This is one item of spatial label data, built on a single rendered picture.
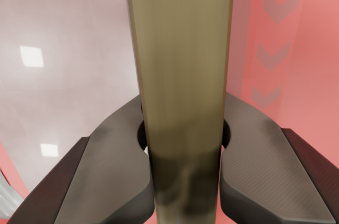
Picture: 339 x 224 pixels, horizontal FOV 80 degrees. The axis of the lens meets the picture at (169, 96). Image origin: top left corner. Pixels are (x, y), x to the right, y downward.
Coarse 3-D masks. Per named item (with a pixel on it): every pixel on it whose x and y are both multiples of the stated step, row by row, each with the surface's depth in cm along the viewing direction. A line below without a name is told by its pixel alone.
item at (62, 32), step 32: (0, 0) 14; (32, 0) 14; (64, 0) 14; (96, 0) 14; (320, 0) 14; (0, 32) 16; (32, 32) 15; (64, 32) 15; (96, 32) 15; (128, 32) 15; (320, 32) 15; (0, 64) 17; (32, 64) 17; (64, 64) 17; (96, 64) 17; (128, 64) 16; (320, 64) 16
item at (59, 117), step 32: (0, 96) 18; (32, 96) 18; (64, 96) 18; (96, 96) 18; (128, 96) 18; (288, 96) 18; (320, 96) 18; (0, 128) 20; (32, 128) 20; (64, 128) 20; (320, 128) 19; (0, 160) 22; (32, 160) 22
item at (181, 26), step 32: (128, 0) 6; (160, 0) 5; (192, 0) 5; (224, 0) 5; (160, 32) 6; (192, 32) 6; (224, 32) 6; (160, 64) 6; (192, 64) 6; (224, 64) 6; (160, 96) 7; (192, 96) 7; (224, 96) 7; (160, 128) 7; (192, 128) 7; (160, 160) 8; (192, 160) 8; (160, 192) 9; (192, 192) 9
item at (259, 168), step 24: (240, 120) 9; (264, 120) 9; (240, 144) 8; (264, 144) 8; (288, 144) 8; (240, 168) 7; (264, 168) 7; (288, 168) 7; (240, 192) 6; (264, 192) 6; (288, 192) 6; (312, 192) 6; (240, 216) 6; (264, 216) 6; (288, 216) 5; (312, 216) 5
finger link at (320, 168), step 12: (288, 132) 8; (300, 144) 7; (300, 156) 7; (312, 156) 7; (312, 168) 7; (324, 168) 6; (336, 168) 6; (312, 180) 6; (324, 180) 6; (336, 180) 6; (324, 192) 6; (336, 192) 6; (336, 204) 5; (336, 216) 5
